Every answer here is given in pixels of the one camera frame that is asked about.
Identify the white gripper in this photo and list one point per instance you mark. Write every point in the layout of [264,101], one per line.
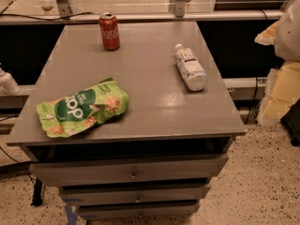
[289,37]

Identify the red coke can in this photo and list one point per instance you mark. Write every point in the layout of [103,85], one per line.
[108,24]

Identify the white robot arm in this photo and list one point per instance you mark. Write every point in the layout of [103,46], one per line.
[287,41]

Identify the white plastic bottle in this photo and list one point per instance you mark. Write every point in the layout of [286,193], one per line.
[190,68]

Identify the grey drawer cabinet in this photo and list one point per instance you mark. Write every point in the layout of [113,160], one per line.
[163,119]

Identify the bottom grey drawer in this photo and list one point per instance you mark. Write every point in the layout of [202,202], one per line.
[141,210]

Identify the grey drawer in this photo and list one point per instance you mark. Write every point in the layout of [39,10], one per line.
[96,172]
[140,194]
[141,210]

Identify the green snack bag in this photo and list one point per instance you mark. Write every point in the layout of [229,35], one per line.
[73,114]

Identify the middle grey drawer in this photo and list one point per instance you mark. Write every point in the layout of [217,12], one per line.
[140,194]

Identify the top grey drawer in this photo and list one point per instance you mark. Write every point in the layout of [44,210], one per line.
[96,172]

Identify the grey metal rail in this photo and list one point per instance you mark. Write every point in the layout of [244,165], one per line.
[91,18]

